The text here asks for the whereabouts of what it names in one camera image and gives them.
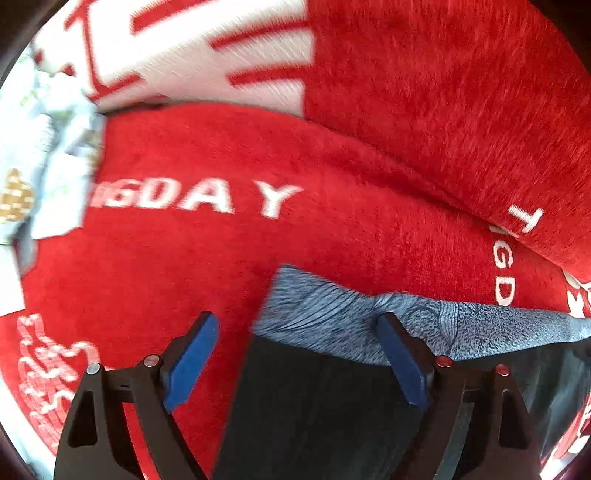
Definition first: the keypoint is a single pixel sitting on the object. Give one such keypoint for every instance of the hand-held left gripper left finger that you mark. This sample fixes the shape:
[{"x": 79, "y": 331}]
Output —
[{"x": 191, "y": 357}]

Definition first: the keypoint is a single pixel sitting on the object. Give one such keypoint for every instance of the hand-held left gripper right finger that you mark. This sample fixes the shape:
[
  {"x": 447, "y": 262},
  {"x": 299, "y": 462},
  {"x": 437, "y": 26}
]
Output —
[{"x": 400, "y": 360}]

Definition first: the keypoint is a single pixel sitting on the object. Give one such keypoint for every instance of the black pants with patterned waistband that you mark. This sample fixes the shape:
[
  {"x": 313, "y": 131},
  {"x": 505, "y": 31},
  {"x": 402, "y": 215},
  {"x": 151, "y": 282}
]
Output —
[{"x": 314, "y": 406}]

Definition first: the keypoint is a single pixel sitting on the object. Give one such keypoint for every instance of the red printed sofa seat cushion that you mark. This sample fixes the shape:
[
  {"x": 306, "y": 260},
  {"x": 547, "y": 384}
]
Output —
[{"x": 194, "y": 258}]

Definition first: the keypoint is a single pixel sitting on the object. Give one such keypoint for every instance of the light blue printed cloth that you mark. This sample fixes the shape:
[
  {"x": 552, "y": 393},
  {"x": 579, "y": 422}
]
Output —
[{"x": 51, "y": 152}]

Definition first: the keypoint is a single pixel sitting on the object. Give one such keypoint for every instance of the red printed sofa back cushion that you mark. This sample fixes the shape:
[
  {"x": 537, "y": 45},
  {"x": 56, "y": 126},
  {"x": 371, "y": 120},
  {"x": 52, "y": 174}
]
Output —
[{"x": 415, "y": 83}]

